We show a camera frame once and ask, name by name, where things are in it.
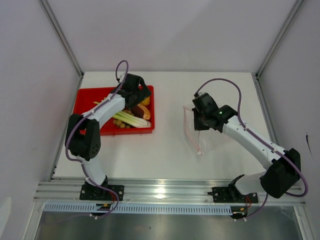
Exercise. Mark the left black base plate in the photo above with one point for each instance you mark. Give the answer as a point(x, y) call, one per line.
point(89, 192)

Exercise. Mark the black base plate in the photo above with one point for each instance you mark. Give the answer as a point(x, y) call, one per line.
point(228, 194)
point(89, 192)

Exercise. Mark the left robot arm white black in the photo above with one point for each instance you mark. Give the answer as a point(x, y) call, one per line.
point(83, 137)

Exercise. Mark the clear pink-dotted zip bag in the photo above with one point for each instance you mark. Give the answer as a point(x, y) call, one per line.
point(203, 141)

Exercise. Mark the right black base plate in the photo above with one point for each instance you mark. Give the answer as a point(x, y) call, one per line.
point(228, 194)

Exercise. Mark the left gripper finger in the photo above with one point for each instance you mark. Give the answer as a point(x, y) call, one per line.
point(144, 91)
point(133, 101)

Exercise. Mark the bunch of tan longans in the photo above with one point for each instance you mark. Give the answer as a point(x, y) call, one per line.
point(117, 119)

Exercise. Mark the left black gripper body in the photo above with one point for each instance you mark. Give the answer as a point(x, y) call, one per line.
point(137, 92)

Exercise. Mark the aluminium mounting rail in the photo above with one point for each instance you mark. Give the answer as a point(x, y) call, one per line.
point(136, 191)

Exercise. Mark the red plastic tray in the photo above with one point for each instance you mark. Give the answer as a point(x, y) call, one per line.
point(86, 99)

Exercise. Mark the aluminium frame post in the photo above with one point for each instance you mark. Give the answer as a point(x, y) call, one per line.
point(53, 20)
point(280, 36)

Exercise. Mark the yellow potato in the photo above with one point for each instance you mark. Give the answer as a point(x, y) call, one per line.
point(146, 101)

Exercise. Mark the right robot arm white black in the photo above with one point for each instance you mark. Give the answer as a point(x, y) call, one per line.
point(281, 166)

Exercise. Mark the orange purple sweet potato slice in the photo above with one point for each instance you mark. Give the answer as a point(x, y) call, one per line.
point(141, 111)

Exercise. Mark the green celery stalks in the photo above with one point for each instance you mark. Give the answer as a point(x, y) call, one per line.
point(105, 110)

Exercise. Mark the slotted white cable duct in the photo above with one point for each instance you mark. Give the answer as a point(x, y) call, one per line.
point(132, 208)

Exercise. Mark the right aluminium frame post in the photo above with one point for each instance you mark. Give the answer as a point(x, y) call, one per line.
point(280, 36)

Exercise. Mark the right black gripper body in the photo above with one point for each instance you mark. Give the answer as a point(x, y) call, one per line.
point(203, 117)

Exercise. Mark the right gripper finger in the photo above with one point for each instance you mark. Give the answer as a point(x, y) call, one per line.
point(199, 125)
point(196, 114)

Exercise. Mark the left aluminium frame post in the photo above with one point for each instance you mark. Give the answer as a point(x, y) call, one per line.
point(53, 20)

